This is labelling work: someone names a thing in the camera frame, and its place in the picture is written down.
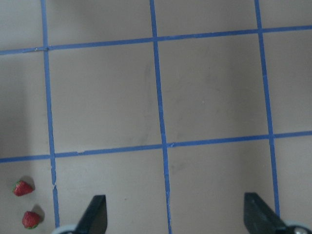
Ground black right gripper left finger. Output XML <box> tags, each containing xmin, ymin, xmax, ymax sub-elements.
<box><xmin>52</xmin><ymin>195</ymin><xmax>108</xmax><ymax>234</ymax></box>

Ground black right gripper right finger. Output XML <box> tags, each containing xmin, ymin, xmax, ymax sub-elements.
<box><xmin>244</xmin><ymin>192</ymin><xmax>312</xmax><ymax>234</ymax></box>

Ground red strawberry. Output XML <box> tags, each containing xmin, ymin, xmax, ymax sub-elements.
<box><xmin>22</xmin><ymin>211</ymin><xmax>41</xmax><ymax>229</ymax></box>
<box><xmin>12</xmin><ymin>180</ymin><xmax>34</xmax><ymax>196</ymax></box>

